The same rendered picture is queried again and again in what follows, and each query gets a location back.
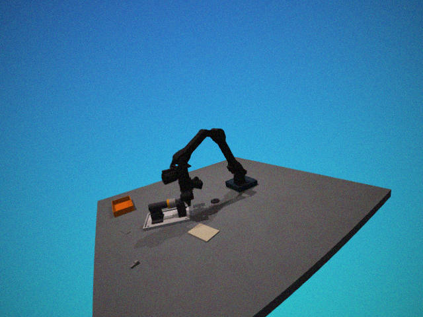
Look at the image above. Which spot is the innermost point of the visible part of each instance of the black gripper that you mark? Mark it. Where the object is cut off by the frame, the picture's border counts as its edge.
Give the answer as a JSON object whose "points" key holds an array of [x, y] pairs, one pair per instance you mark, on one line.
{"points": [[186, 193]]}

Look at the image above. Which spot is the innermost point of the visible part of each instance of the orange open-top rectangular tray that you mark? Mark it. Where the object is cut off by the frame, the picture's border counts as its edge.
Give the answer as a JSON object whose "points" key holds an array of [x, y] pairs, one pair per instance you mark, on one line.
{"points": [[122, 206]]}

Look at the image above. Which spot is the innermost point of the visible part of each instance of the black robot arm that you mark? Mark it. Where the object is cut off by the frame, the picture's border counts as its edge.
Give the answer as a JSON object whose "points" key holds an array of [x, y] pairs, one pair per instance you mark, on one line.
{"points": [[182, 157]]}

